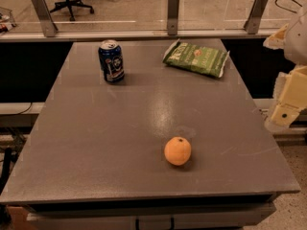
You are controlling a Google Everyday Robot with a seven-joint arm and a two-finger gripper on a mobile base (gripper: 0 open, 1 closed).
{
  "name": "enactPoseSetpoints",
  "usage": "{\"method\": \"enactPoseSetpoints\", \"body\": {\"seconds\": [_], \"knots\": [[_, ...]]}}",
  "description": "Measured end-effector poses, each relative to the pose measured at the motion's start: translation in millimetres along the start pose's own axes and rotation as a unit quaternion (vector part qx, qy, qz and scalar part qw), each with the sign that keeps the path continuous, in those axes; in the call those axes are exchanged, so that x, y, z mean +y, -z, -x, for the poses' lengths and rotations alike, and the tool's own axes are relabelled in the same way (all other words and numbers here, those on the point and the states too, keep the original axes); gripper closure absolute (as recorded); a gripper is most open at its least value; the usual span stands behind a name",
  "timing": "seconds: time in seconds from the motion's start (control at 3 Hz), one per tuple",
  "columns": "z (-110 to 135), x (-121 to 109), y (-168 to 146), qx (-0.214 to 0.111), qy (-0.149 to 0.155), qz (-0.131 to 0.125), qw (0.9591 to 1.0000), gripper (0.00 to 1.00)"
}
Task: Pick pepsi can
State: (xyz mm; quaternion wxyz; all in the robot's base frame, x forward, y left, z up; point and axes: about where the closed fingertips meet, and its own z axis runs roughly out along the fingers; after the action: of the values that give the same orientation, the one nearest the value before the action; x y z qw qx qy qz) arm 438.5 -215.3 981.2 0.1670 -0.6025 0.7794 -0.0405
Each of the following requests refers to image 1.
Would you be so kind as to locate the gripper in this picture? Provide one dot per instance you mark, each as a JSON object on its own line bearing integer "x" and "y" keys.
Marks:
{"x": 297, "y": 38}

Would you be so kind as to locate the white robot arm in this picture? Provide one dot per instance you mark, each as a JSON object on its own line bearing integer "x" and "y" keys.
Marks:
{"x": 292, "y": 38}

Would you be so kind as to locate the blue pepsi can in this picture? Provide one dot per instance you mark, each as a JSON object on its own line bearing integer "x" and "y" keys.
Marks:
{"x": 111, "y": 59}

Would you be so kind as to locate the green chip bag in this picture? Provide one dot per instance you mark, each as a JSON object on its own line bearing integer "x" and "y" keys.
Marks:
{"x": 195, "y": 58}

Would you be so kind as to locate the orange fruit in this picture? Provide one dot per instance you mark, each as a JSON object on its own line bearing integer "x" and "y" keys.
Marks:
{"x": 177, "y": 151}

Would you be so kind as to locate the right metal railing bracket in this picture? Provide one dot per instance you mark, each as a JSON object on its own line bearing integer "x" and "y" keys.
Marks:
{"x": 254, "y": 19}

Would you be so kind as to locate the metal railing bracket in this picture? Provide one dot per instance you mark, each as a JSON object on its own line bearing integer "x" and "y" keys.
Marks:
{"x": 172, "y": 16}
{"x": 254, "y": 19}
{"x": 47, "y": 24}

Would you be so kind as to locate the middle metal railing bracket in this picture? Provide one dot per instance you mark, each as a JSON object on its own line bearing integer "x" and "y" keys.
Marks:
{"x": 172, "y": 16}

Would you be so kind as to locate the left metal railing bracket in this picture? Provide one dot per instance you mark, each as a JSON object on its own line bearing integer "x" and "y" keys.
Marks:
{"x": 47, "y": 24}

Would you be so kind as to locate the wire basket with items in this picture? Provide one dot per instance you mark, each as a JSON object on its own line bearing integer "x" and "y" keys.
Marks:
{"x": 7, "y": 21}

